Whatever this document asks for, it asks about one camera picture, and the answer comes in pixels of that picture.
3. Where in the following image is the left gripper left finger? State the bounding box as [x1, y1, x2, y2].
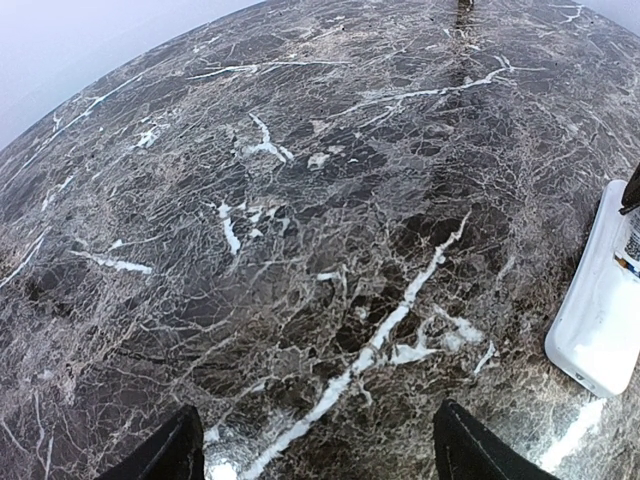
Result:
[98, 405, 205, 480]

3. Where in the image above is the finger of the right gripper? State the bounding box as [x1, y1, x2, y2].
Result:
[619, 165, 640, 215]

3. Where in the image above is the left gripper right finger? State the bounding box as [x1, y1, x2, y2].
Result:
[433, 399, 556, 480]

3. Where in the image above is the white battery cover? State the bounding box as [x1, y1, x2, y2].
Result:
[614, 209, 639, 277]

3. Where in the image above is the white remote control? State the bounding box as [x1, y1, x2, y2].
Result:
[545, 180, 639, 398]

